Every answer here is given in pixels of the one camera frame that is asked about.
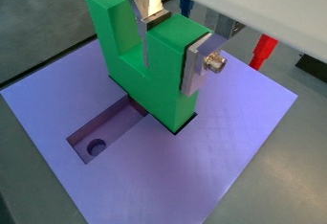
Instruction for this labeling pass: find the blue peg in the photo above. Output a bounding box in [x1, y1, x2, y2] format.
[179, 0, 193, 17]

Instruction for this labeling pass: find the green U-shaped block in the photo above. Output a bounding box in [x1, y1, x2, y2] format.
[86, 0, 209, 132]

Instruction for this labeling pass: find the black L-shaped fixture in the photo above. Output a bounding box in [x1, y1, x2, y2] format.
[296, 55, 327, 83]

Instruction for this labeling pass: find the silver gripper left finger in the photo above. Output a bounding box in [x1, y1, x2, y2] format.
[129, 0, 171, 68]

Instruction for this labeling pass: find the purple board with cross slot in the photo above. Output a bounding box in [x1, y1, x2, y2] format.
[1, 42, 296, 224]

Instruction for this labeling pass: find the red peg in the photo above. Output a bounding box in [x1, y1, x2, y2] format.
[249, 34, 279, 70]

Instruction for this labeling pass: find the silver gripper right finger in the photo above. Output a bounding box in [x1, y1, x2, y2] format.
[180, 9, 244, 97]

